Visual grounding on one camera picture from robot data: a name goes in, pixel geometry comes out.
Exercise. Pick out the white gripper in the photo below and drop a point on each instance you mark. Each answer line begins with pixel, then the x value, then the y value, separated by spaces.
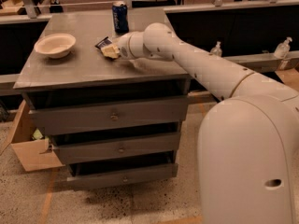
pixel 123 48

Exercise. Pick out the dark blue rxbar wrapper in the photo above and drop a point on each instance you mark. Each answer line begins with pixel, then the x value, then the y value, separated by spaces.
pixel 103 43

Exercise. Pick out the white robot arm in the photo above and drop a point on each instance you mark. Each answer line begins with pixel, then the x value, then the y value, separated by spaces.
pixel 245 142

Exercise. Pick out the blue soda can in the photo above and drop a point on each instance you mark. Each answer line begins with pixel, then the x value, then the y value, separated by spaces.
pixel 119 12

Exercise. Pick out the grey drawer cabinet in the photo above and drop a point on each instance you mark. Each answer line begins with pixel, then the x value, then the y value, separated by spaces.
pixel 86 77

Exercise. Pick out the top grey drawer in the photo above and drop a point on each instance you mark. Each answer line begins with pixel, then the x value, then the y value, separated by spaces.
pixel 105 116

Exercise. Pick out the grey drawer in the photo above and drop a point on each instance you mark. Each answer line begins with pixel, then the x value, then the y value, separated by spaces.
pixel 105 116
pixel 117 148
pixel 125 177

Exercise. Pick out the clear sanitizer bottle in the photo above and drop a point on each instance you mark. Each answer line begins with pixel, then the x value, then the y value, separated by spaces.
pixel 217 49

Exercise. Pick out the middle grey drawer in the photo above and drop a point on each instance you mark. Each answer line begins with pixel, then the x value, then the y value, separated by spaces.
pixel 117 148

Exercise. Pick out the cardboard box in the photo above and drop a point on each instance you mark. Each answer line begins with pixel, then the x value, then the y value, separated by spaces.
pixel 33 154

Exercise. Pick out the bottom grey drawer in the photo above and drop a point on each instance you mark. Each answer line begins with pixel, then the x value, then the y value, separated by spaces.
pixel 125 177

